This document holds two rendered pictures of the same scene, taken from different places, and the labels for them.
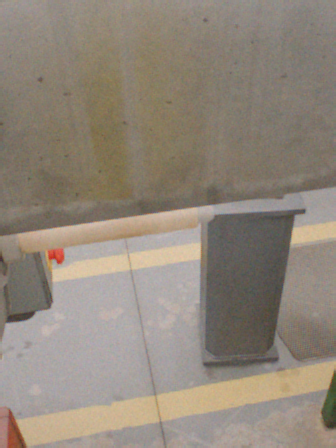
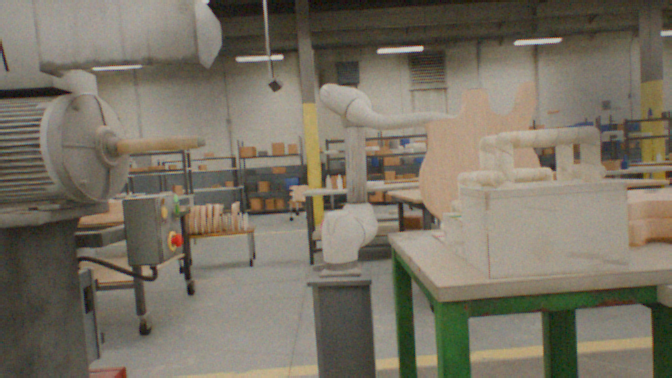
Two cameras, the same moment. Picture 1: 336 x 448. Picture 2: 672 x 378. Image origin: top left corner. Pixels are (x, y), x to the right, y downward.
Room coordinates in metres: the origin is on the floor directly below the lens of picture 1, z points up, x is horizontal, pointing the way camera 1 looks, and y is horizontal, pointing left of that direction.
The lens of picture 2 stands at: (-0.39, -0.46, 1.16)
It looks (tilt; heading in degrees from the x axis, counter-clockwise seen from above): 3 degrees down; 7
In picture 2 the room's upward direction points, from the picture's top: 4 degrees counter-clockwise
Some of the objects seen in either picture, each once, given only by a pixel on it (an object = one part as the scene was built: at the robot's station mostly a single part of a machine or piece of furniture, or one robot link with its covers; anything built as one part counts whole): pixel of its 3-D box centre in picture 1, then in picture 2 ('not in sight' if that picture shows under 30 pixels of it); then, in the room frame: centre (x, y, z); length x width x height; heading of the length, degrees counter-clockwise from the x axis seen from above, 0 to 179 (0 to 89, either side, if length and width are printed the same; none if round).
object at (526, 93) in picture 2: not in sight; (520, 99); (0.74, -0.87, 1.33); 0.07 x 0.04 x 0.10; 97
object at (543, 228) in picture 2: not in sight; (537, 224); (0.42, -0.78, 1.02); 0.27 x 0.15 x 0.17; 98
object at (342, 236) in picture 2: not in sight; (340, 234); (1.23, -0.24, 0.87); 0.18 x 0.16 x 0.22; 159
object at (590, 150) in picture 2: not in sight; (590, 158); (0.38, -0.86, 1.15); 0.03 x 0.03 x 0.09
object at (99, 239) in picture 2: not in sight; (116, 234); (0.56, 0.31, 1.02); 0.19 x 0.04 x 0.04; 9
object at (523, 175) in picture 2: not in sight; (510, 176); (0.53, -0.76, 1.12); 0.20 x 0.03 x 0.03; 97
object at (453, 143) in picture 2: not in sight; (478, 157); (0.73, -0.74, 1.17); 0.35 x 0.04 x 0.40; 97
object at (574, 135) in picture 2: not in sight; (546, 137); (0.37, -0.78, 1.20); 0.20 x 0.03 x 0.03; 97
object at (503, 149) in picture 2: not in sight; (504, 164); (0.36, -0.70, 1.15); 0.03 x 0.03 x 0.09
